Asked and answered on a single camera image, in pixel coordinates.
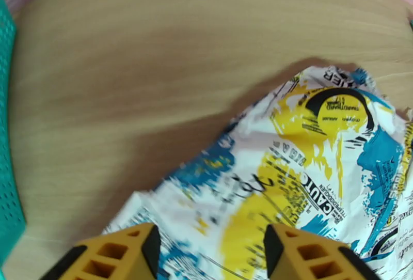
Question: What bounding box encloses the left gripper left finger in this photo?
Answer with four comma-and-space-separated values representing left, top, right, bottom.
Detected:
38, 222, 162, 280

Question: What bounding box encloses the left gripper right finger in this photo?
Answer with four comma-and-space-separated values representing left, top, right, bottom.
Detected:
263, 223, 383, 280

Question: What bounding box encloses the white yellow blue printed garment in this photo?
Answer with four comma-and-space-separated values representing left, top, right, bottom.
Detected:
101, 65, 413, 280

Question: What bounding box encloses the teal plastic basket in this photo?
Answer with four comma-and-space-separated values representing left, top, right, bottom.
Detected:
0, 0, 26, 267

